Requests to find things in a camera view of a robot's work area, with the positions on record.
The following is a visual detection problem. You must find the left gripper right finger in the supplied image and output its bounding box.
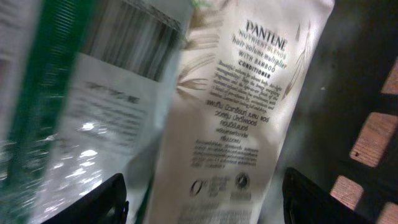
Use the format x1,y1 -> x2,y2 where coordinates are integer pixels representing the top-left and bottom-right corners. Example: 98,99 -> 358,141
282,167 -> 370,224

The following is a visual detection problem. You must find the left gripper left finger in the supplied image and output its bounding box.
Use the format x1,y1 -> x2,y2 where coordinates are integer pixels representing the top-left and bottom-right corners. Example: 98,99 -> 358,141
44,173 -> 129,224

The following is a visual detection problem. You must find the grey plastic mesh basket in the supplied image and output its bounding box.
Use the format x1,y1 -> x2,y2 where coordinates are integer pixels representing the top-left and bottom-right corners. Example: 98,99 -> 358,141
259,1 -> 397,223

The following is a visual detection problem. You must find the white Pantene conditioner tube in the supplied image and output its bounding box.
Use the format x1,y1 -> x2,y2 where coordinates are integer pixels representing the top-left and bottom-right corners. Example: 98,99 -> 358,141
144,0 -> 335,224

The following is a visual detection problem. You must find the green white 3M pouch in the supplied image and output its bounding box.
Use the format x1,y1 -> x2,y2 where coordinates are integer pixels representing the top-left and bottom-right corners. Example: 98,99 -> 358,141
1,0 -> 193,223

